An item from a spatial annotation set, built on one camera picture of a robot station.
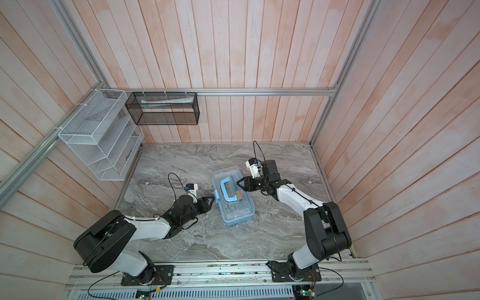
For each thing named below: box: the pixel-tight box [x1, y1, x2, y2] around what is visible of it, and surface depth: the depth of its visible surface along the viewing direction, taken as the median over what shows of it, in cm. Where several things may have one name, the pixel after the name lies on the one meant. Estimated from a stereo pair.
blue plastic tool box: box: [211, 166, 255, 227], surface depth 87 cm
